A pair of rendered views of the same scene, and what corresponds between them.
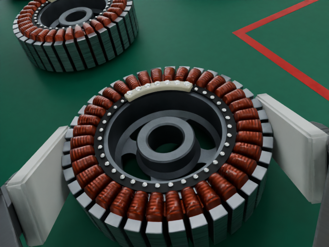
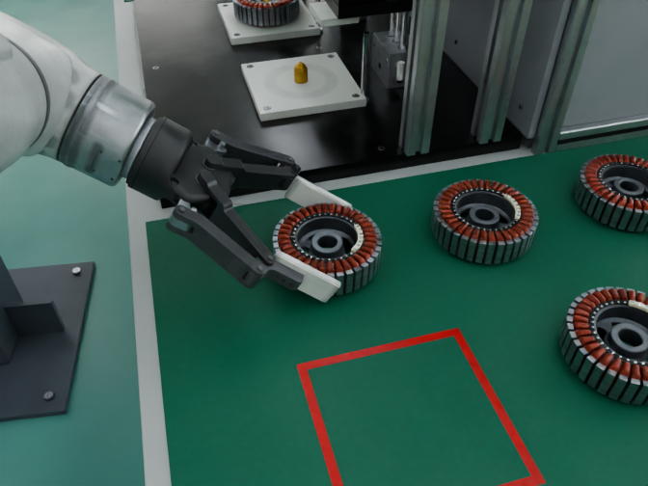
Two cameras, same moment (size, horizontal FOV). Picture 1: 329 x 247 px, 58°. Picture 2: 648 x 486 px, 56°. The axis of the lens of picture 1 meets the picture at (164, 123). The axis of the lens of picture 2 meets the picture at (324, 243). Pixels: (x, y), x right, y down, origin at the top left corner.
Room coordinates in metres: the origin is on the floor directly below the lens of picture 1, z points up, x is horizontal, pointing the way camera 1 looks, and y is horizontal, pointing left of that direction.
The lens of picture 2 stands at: (0.13, -0.46, 1.21)
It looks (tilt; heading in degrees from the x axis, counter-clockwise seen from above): 43 degrees down; 94
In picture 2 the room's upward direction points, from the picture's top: straight up
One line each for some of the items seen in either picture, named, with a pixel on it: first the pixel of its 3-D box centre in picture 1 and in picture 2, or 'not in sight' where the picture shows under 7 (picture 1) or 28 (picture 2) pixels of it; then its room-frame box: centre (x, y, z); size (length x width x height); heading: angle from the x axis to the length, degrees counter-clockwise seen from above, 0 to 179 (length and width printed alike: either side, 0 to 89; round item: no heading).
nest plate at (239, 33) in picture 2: not in sight; (267, 18); (-0.04, 0.57, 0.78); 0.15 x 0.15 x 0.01; 20
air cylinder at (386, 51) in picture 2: not in sight; (395, 58); (0.18, 0.39, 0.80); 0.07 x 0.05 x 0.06; 110
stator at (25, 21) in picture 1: (78, 23); (483, 219); (0.27, 0.06, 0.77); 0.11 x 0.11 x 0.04
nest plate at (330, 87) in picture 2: not in sight; (301, 84); (0.04, 0.34, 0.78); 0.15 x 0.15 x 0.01; 20
